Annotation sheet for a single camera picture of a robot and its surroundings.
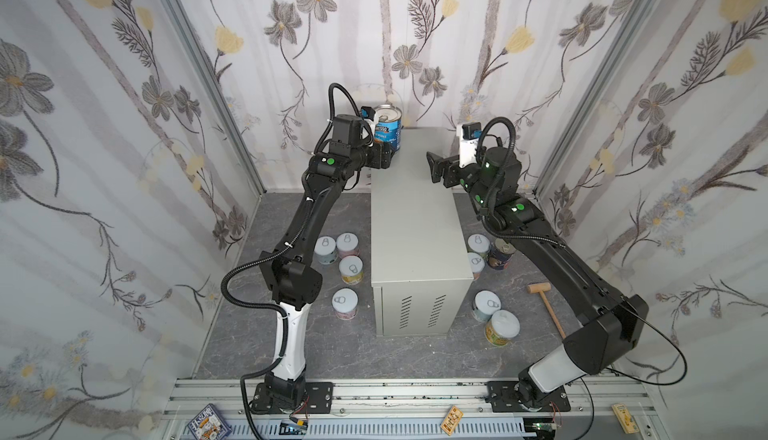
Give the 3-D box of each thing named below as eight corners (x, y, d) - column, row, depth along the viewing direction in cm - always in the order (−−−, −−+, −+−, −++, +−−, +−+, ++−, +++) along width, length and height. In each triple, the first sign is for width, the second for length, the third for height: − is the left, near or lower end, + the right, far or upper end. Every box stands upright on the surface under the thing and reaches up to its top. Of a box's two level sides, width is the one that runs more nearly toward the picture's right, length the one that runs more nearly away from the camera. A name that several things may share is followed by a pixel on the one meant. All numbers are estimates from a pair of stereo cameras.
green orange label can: (486, 346, 85) (495, 336, 78) (481, 321, 89) (489, 310, 82) (513, 346, 85) (523, 336, 78) (506, 321, 89) (516, 310, 82)
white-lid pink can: (337, 258, 102) (335, 250, 97) (339, 241, 106) (337, 232, 102) (358, 258, 102) (357, 250, 97) (360, 241, 106) (359, 232, 102)
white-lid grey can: (481, 325, 88) (487, 317, 83) (465, 307, 92) (470, 298, 87) (499, 311, 91) (505, 302, 86) (482, 294, 95) (488, 284, 90)
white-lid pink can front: (332, 320, 89) (329, 312, 84) (335, 296, 94) (333, 287, 89) (357, 320, 89) (355, 312, 84) (359, 296, 94) (357, 287, 89)
